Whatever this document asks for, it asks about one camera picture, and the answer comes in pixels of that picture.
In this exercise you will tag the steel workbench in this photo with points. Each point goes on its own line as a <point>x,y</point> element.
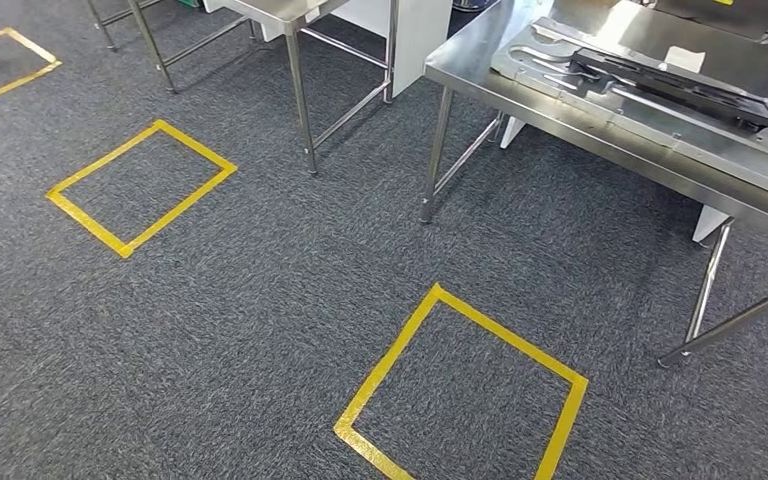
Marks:
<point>477,53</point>

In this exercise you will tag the white partition panel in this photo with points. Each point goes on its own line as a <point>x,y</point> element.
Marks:
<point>417,40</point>

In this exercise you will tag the white paper label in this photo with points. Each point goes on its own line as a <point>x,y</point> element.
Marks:
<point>685,60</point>

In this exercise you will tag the steel table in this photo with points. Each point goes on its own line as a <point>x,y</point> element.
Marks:
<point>151,46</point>
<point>278,10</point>

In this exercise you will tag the round pedestal base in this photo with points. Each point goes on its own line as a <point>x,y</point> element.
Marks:
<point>470,4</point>

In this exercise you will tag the stamped grey metal panel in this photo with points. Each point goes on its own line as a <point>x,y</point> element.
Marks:
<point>689,146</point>

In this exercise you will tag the black plastic plate holder part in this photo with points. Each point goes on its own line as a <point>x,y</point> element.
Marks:
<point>689,89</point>

